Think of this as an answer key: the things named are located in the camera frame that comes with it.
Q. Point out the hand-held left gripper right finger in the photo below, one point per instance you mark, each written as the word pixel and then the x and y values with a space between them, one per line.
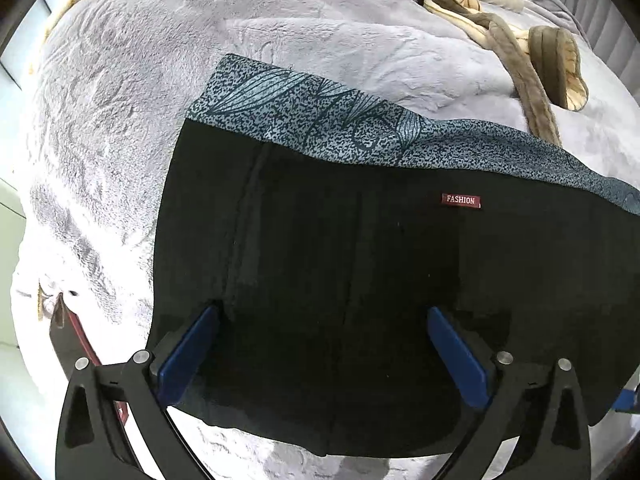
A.
pixel 457 355

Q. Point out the grey plush blanket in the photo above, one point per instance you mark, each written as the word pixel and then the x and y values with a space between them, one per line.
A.
pixel 125 135

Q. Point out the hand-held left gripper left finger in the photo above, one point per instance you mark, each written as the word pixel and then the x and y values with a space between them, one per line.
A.
pixel 187 355

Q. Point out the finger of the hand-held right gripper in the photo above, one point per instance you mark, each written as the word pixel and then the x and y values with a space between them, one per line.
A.
pixel 631 399

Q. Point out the dark red and black object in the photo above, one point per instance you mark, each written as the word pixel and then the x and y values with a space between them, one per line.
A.
pixel 72 332

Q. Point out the grey headboard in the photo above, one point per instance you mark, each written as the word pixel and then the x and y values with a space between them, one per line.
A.
pixel 600 15

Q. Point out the black pants with blue waistband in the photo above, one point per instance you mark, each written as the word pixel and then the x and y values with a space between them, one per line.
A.
pixel 325 260

